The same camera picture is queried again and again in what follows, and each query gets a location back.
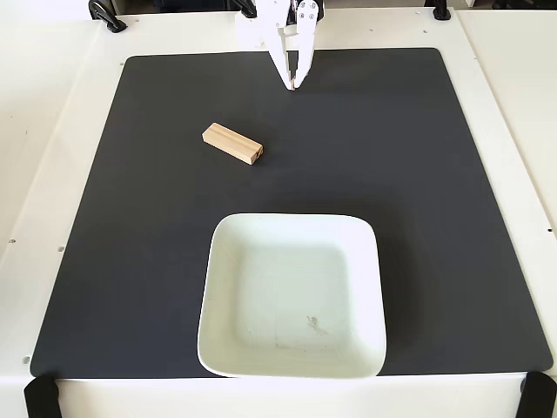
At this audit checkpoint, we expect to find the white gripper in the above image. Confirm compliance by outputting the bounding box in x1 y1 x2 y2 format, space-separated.
255 0 325 91

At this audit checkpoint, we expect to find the light wooden rectangular block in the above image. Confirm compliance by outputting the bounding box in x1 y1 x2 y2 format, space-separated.
201 122 265 166

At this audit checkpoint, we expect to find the white square ceramic plate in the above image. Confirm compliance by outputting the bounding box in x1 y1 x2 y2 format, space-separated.
197 212 387 380

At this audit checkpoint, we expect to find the black rubber mat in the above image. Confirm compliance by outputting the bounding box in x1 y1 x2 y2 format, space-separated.
29 47 554 379

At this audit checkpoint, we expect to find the black corner strap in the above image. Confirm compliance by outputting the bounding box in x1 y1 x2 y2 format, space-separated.
23 374 61 418
515 372 557 418

